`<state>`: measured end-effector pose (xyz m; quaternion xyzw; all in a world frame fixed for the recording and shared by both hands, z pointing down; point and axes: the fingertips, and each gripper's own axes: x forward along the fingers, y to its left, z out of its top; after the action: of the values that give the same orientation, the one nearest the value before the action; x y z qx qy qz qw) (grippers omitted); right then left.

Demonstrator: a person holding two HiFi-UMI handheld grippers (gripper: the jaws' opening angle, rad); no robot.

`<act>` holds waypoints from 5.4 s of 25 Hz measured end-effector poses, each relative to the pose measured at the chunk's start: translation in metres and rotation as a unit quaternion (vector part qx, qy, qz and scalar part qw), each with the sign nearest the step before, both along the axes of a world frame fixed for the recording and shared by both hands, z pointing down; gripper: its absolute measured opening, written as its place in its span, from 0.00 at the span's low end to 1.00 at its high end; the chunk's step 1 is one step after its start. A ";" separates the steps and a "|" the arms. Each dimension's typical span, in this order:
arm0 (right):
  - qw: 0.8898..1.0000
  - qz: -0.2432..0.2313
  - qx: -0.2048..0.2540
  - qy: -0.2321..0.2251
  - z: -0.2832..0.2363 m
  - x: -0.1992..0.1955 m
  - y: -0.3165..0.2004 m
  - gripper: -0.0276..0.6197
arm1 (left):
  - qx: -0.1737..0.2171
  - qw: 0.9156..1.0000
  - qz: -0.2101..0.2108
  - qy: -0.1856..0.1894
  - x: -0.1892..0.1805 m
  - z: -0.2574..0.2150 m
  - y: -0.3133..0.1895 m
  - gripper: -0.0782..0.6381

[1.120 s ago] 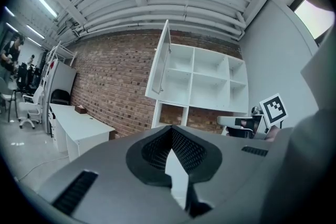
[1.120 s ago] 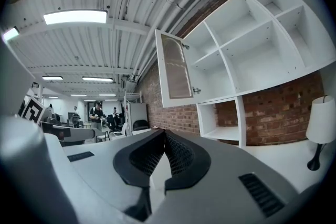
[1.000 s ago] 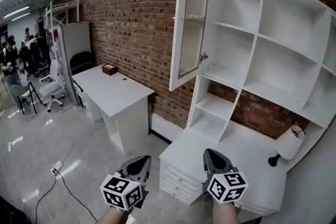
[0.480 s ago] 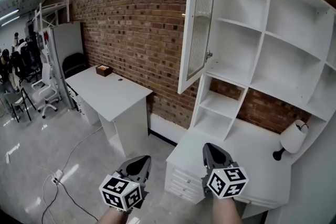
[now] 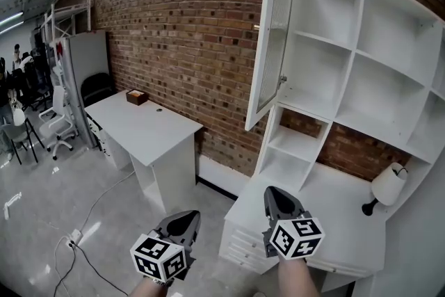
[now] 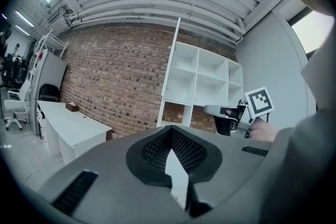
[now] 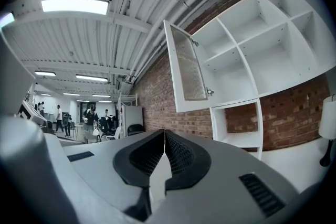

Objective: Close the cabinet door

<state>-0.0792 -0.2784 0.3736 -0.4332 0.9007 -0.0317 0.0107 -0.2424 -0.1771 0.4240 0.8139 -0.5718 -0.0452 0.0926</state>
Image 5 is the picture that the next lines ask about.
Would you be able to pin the white drawer pedestal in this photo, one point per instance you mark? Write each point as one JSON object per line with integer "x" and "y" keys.
{"x": 114, "y": 149}

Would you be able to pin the black folding chair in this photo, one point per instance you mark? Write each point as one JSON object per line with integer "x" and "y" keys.
{"x": 95, "y": 87}

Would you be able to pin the person's left forearm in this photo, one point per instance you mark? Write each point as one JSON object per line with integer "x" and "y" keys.
{"x": 146, "y": 290}

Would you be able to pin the white power strip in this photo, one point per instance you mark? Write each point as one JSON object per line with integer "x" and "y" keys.
{"x": 77, "y": 234}

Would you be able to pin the white office chair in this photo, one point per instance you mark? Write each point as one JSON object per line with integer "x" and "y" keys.
{"x": 57, "y": 99}

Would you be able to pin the white baseboard panel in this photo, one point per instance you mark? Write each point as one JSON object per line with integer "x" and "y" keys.
{"x": 219, "y": 174}

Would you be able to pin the metal door hinge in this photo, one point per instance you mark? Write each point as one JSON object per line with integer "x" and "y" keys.
{"x": 283, "y": 78}

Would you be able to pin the white desk with drawers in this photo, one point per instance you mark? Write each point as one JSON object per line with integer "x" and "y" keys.
{"x": 330, "y": 205}

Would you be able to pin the white metal rack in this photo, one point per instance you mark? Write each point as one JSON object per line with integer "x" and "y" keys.
{"x": 89, "y": 14}

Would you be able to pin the person's right forearm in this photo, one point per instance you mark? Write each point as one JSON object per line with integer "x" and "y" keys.
{"x": 295, "y": 278}

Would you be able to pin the small plain white table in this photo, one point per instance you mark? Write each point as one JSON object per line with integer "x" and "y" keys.
{"x": 139, "y": 121}

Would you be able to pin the brown box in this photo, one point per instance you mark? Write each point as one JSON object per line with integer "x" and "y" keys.
{"x": 136, "y": 98}

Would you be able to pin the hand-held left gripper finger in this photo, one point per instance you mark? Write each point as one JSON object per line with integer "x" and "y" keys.
{"x": 172, "y": 225}
{"x": 191, "y": 233}

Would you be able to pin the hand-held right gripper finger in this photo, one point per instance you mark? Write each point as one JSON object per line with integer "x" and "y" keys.
{"x": 290, "y": 205}
{"x": 272, "y": 207}

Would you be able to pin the white glass cabinet door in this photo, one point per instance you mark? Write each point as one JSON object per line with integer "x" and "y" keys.
{"x": 259, "y": 55}

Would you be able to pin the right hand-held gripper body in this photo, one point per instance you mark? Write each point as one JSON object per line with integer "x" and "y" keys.
{"x": 295, "y": 238}

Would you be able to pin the white shelf desk unit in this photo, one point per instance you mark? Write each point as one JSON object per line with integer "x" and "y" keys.
{"x": 382, "y": 87}

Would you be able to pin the fluorescent ceiling light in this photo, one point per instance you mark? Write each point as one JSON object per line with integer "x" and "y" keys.
{"x": 10, "y": 19}

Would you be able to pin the white shade table lamp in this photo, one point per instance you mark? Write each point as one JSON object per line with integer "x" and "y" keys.
{"x": 387, "y": 184}

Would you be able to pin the silver wristwatch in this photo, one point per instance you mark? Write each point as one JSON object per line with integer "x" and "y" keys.
{"x": 160, "y": 283}

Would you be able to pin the black office chair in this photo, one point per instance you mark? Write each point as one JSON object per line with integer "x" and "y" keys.
{"x": 34, "y": 87}

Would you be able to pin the grey chair with black legs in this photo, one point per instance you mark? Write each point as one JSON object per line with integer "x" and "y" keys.
{"x": 15, "y": 134}

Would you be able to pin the red hanging cloth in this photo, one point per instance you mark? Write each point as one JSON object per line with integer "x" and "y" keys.
{"x": 60, "y": 48}

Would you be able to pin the wide white desk drawer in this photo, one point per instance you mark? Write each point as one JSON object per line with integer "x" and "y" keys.
{"x": 340, "y": 268}

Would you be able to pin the grey partition panel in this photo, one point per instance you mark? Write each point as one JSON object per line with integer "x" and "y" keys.
{"x": 87, "y": 52}

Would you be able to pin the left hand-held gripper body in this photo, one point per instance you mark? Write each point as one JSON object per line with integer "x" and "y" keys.
{"x": 156, "y": 257}

